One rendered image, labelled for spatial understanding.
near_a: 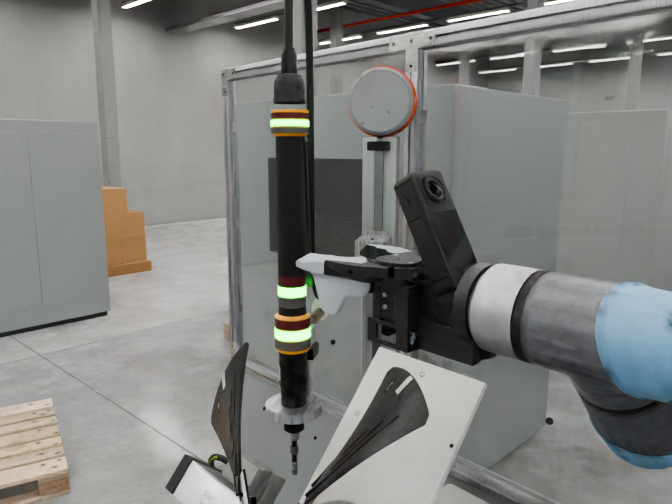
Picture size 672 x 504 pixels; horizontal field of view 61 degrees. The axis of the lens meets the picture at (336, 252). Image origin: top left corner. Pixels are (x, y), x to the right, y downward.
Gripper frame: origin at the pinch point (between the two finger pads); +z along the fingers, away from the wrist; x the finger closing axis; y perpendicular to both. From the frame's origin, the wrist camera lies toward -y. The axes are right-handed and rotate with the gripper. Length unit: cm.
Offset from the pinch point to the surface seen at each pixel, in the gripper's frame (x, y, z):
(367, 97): 53, -23, 49
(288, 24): -1.1, -24.8, 6.4
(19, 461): 17, 150, 276
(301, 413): -2.1, 19.8, 4.1
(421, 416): 12.4, 22.6, -2.2
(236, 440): 3.7, 35.2, 29.2
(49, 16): 328, -283, 1248
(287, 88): -2.1, -17.8, 5.5
